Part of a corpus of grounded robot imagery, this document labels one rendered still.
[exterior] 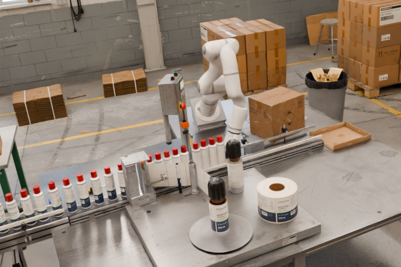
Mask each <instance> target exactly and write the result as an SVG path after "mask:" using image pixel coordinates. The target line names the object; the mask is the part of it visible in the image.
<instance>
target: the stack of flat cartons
mask: <svg viewBox="0 0 401 267"><path fill-rule="evenodd" d="M13 107H14V111H15V115H16V118H17V122H18V125H19V126H25V125H31V124H34V123H39V122H44V121H47V120H55V119H59V118H62V117H67V109H66V105H65V102H64V98H63V93H62V90H61V86H60V84H55V85H51V86H45V87H40V88H34V89H29V90H27V91H18V92H14V93H13Z"/></svg>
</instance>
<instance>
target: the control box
mask: <svg viewBox="0 0 401 267"><path fill-rule="evenodd" d="M171 76H174V74H166V75H165V77H164V78H163V79H162V80H161V81H160V82H159V83H158V85H159V94H160V99H161V107H162V114H163V115H178V114H180V112H181V110H182V108H180V104H182V103H185V104H186V98H185V96H184V97H183V99H182V100H181V95H180V94H181V92H182V91H183V89H184V87H183V88H182V90H181V91H180V85H179V81H180V80H181V78H182V77H183V75H181V74H178V77H174V78H175V81H171Z"/></svg>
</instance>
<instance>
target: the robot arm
mask: <svg viewBox="0 0 401 267"><path fill-rule="evenodd" d="M238 51H239V42H238V41H237V40H236V39H233V38H228V39H221V40H216V41H210V42H207V43H205V44H204V45H203V47H202V53H203V56H204V57H205V58H206V60H208V61H209V69H208V70H207V71H206V72H205V73H204V74H203V75H202V77H201V78H200V79H199V81H198V87H197V88H198V91H199V93H200V94H202V100H200V101H199V102H198V103H197V104H196V106H195V114H196V116H197V117H198V118H199V119H201V120H202V121H204V122H211V121H214V120H215V119H217V118H218V116H219V114H220V108H219V106H218V99H219V98H221V97H223V96H224V95H226V94H227V95H228V97H230V98H231V99H232V101H233V105H234V106H233V110H232V114H231V117H230V121H229V126H228V131H227V133H226V136H225V139H224V145H225V146H226V143H227V141H228V140H230V139H237V140H239V135H240V133H241V132H242V127H243V123H244V121H245V120H246V119H247V117H248V109H247V104H246V99H245V97H244V95H243V93H242V91H241V87H240V79H239V71H238V66H237V59H236V54H237V53H238ZM222 74H223V75H222Z"/></svg>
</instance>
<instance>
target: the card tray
mask: <svg viewBox="0 0 401 267"><path fill-rule="evenodd" d="M312 135H313V136H318V135H322V138H320V139H321V140H322V141H323V145H324V146H326V147H328V148H329V149H331V150H332V151H335V150H339V149H342V148H345V147H349V146H351V145H354V144H358V143H361V142H364V141H368V140H370V139H371V134H370V133H368V132H366V131H364V130H362V129H360V128H358V127H356V126H354V125H352V124H350V123H348V122H346V121H345V122H341V123H337V124H334V125H331V126H327V127H324V128H320V129H316V130H314V131H310V136H312Z"/></svg>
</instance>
